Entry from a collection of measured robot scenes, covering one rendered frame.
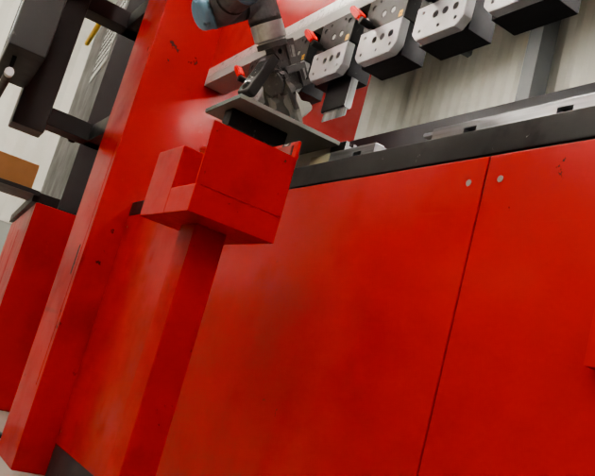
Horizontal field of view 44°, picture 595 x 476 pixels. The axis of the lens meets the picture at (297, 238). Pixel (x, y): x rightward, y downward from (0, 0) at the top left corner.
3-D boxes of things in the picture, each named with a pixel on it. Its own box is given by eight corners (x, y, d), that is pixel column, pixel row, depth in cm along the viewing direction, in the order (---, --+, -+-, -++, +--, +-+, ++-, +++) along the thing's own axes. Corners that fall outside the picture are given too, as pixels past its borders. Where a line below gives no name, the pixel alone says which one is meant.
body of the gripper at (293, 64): (312, 86, 171) (297, 34, 169) (284, 95, 166) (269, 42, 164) (292, 91, 177) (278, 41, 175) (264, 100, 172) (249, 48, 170)
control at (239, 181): (139, 215, 129) (169, 121, 133) (217, 245, 137) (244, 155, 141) (187, 210, 112) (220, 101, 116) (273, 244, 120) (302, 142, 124)
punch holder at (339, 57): (306, 83, 186) (322, 25, 189) (332, 97, 190) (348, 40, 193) (340, 70, 173) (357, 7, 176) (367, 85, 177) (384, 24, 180)
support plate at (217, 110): (204, 112, 170) (205, 108, 170) (297, 155, 183) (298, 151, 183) (240, 97, 155) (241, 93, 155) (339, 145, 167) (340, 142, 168)
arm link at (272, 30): (263, 23, 163) (242, 30, 169) (268, 43, 164) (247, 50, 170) (288, 16, 167) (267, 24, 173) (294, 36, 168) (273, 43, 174)
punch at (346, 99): (318, 120, 181) (328, 85, 183) (324, 124, 182) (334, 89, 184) (341, 113, 173) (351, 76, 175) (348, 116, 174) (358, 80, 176)
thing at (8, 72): (-11, 102, 279) (-5, 82, 281) (-4, 105, 280) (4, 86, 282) (3, 73, 240) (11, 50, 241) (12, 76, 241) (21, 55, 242)
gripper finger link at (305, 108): (323, 122, 171) (306, 85, 170) (304, 129, 167) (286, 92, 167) (315, 127, 173) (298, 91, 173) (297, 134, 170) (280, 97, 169)
